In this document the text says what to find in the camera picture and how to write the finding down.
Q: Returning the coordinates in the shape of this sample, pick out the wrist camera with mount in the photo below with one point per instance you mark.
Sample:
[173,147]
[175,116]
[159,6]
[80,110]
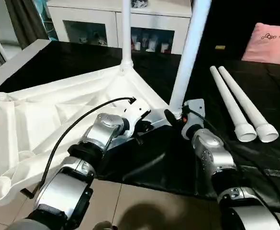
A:
[132,115]
[196,106]

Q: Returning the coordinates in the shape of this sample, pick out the white plastic table top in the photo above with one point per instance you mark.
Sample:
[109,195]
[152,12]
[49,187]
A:
[39,110]

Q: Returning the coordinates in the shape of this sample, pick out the white plastic table leg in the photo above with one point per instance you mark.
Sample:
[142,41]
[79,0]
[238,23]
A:
[230,103]
[191,48]
[127,38]
[250,105]

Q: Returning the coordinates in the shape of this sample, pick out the black work mat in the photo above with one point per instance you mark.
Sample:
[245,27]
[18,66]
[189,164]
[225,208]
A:
[168,158]

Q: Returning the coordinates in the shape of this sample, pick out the pink pillow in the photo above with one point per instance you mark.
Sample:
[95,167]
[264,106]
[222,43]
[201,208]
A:
[271,45]

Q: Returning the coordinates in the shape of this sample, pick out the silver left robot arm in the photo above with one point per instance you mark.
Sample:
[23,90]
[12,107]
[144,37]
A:
[101,132]

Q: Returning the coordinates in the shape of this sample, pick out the white cabinet with glass doors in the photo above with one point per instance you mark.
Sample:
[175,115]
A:
[87,17]

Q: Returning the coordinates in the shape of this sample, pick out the black furniture with yellow label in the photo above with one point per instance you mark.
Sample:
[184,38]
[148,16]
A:
[230,24]

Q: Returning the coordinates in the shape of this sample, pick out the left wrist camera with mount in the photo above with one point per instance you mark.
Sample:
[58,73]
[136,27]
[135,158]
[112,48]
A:
[132,115]

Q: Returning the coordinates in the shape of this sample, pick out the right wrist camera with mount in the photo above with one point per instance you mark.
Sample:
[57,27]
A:
[196,106]

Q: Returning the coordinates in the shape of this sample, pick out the dark ornament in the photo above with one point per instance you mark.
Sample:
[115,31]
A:
[140,3]

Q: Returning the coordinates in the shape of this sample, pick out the dark robot foot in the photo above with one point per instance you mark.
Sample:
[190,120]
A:
[105,226]

